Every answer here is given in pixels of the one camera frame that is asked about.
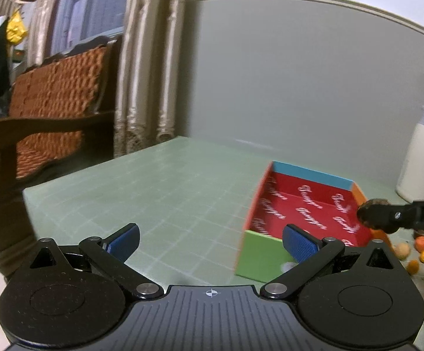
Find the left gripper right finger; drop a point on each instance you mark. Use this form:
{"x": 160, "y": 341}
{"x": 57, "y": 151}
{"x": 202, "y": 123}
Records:
{"x": 313, "y": 256}

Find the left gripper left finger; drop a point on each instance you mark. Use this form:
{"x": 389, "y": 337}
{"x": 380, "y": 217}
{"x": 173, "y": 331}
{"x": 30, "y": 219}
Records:
{"x": 109, "y": 255}

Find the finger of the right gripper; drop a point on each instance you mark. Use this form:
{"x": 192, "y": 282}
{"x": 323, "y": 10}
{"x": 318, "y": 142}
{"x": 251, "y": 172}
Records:
{"x": 397, "y": 216}

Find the red-orange carrot piece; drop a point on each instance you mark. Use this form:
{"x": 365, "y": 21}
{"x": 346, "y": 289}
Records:
{"x": 419, "y": 244}

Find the tan round longan fruit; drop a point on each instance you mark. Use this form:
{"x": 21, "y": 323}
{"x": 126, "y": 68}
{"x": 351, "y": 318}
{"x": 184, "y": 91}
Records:
{"x": 402, "y": 250}

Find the dark rotten fruit front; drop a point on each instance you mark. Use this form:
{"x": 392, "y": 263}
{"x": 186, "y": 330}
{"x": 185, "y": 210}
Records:
{"x": 368, "y": 213}

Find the dark rotten fruit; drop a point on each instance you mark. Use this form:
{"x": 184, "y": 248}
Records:
{"x": 368, "y": 213}
{"x": 418, "y": 233}

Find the dark rotten fruit back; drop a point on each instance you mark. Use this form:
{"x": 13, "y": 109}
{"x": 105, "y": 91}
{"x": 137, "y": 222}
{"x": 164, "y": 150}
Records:
{"x": 418, "y": 233}

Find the colourful cardboard box tray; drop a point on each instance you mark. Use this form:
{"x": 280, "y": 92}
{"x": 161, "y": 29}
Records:
{"x": 322, "y": 204}

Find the green grid tablecloth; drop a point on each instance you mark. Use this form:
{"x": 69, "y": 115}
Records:
{"x": 190, "y": 200}

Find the wooden sofa orange cushion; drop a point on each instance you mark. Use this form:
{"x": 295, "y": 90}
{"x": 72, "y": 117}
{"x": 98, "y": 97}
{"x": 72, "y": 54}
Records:
{"x": 60, "y": 120}

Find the beige satin curtain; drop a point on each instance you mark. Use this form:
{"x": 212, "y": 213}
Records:
{"x": 148, "y": 74}

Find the yellow bag hanging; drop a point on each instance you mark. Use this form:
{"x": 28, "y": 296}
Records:
{"x": 16, "y": 30}

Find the window with dark frame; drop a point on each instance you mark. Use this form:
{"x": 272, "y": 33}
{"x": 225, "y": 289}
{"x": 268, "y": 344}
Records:
{"x": 76, "y": 21}

